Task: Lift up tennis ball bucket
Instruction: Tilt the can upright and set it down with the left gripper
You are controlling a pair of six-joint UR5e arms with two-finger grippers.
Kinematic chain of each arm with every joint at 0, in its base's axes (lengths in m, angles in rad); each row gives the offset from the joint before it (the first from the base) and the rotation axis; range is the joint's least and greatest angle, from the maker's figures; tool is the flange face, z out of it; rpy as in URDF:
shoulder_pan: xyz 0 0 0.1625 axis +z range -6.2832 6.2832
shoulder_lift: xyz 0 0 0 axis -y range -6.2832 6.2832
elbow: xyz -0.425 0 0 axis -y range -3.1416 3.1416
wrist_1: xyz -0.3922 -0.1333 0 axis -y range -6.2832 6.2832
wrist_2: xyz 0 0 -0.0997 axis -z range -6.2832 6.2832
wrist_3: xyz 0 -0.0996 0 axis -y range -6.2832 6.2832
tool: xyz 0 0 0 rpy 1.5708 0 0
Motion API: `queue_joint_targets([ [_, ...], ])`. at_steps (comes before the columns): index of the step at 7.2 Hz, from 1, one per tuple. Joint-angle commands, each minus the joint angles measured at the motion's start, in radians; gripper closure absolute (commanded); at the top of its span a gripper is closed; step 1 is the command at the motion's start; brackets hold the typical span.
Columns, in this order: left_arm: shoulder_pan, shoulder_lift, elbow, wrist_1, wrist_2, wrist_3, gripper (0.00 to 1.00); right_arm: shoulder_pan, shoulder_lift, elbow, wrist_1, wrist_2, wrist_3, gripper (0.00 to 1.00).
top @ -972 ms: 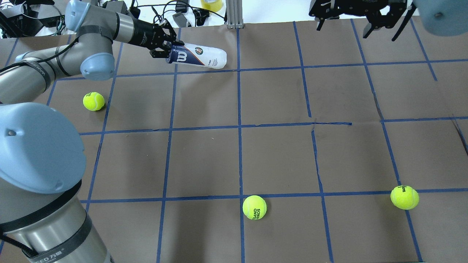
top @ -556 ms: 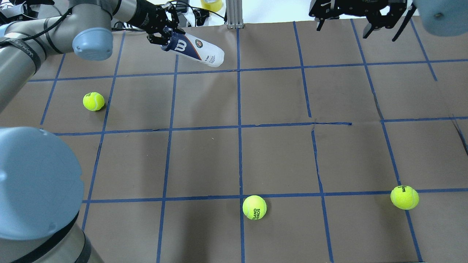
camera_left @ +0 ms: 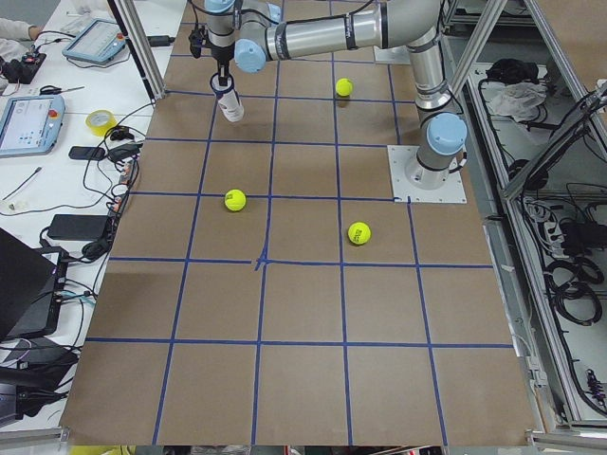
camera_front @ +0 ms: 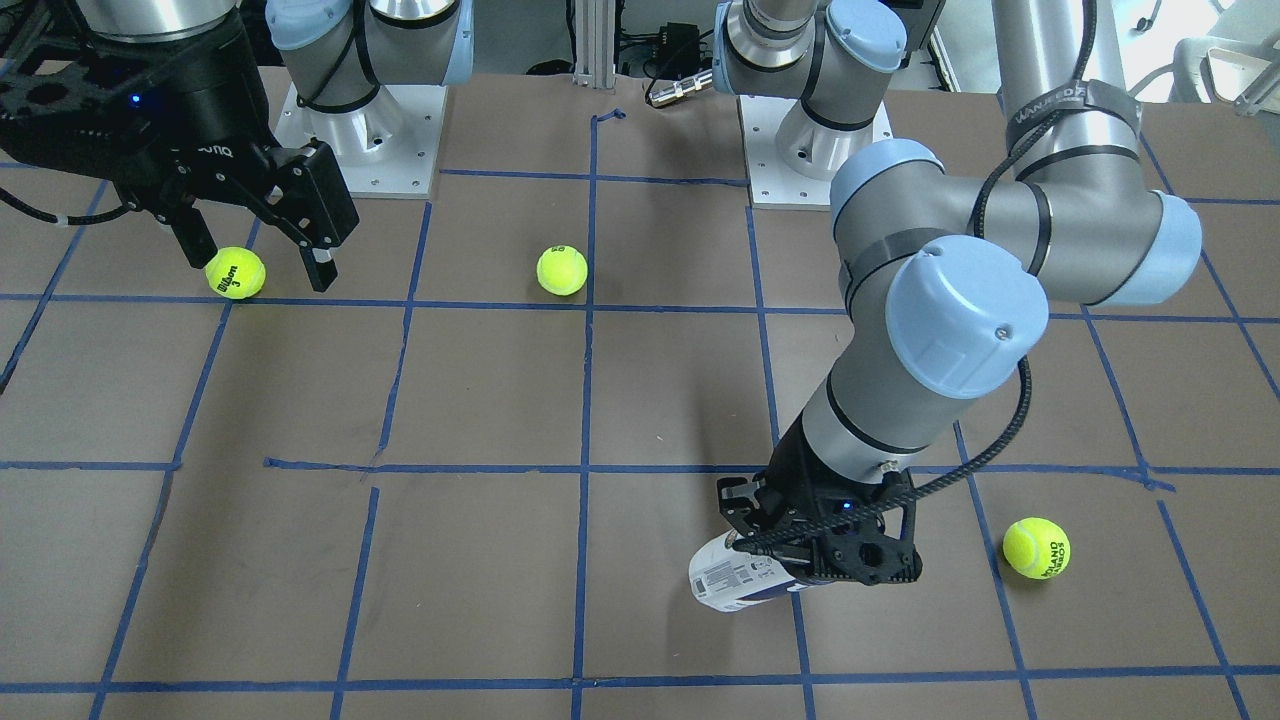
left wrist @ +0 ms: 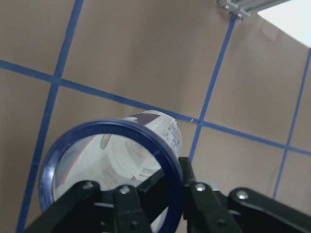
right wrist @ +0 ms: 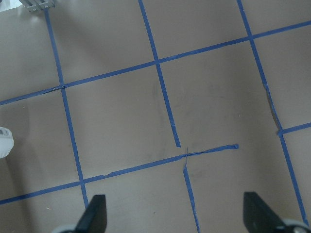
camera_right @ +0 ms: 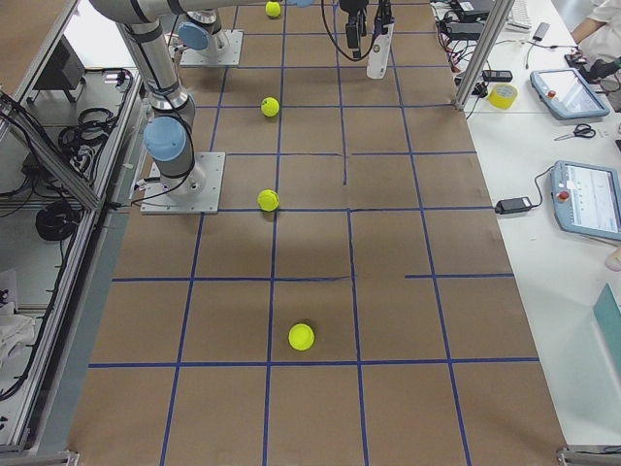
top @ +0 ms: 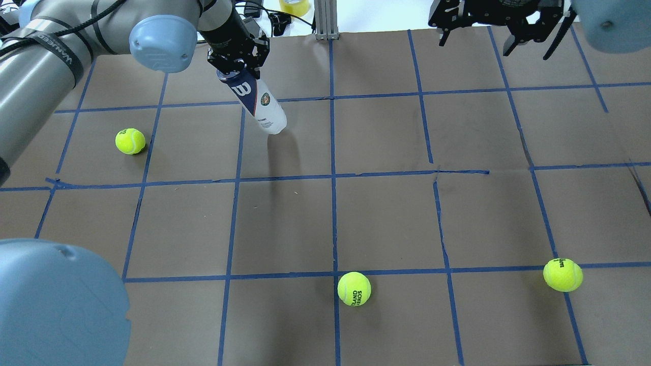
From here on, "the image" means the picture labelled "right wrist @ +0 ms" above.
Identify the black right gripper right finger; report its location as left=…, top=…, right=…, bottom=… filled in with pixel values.
left=243, top=192, right=286, bottom=233

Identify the aluminium frame post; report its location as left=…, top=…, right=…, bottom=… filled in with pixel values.
left=19, top=0, right=55, bottom=12

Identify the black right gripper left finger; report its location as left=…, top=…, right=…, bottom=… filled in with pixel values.
left=74, top=195, right=107, bottom=233

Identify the clear tennis ball can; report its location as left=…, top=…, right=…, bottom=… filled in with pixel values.
left=0, top=127, right=14, bottom=159

